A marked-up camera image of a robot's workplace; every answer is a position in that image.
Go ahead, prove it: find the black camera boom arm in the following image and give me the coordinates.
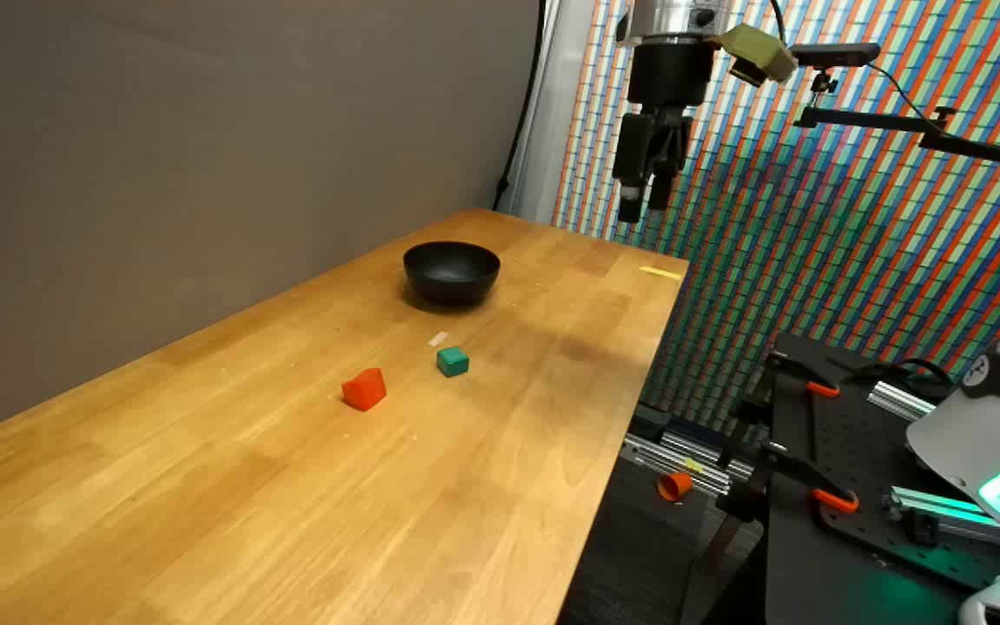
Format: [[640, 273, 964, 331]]
[[793, 65, 1000, 195]]

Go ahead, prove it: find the orange block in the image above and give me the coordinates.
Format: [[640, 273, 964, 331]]
[[340, 363, 391, 416]]

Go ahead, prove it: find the colourful patterned backdrop panel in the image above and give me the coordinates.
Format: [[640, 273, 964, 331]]
[[549, 0, 1000, 433]]

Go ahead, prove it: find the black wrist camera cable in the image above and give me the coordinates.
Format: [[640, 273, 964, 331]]
[[764, 0, 795, 41]]

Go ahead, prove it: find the black hanging cable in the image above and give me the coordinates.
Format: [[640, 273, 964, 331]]
[[491, 0, 553, 215]]

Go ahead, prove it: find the black clamp orange handle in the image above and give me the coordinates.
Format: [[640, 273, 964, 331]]
[[751, 442, 863, 519], [759, 348, 846, 408], [648, 463, 701, 508]]

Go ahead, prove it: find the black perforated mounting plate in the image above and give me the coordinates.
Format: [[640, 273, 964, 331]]
[[752, 331, 1000, 625]]

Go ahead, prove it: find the black round bowl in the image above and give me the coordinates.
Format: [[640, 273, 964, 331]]
[[399, 236, 502, 317]]

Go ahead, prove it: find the black stereo camera bar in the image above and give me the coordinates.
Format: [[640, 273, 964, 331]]
[[786, 37, 885, 68]]

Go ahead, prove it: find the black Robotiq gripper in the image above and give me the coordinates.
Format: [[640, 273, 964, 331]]
[[611, 30, 723, 226]]

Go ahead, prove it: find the olive wrist camera box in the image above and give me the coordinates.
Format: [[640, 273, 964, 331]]
[[720, 19, 803, 88]]

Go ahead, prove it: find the white curtain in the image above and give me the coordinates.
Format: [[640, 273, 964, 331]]
[[508, 0, 598, 230]]

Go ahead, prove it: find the aluminium extrusion bar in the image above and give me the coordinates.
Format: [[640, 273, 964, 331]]
[[863, 379, 941, 423], [619, 430, 759, 500], [883, 484, 1000, 561]]

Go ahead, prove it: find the green block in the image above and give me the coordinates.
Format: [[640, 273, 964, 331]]
[[433, 344, 473, 383]]

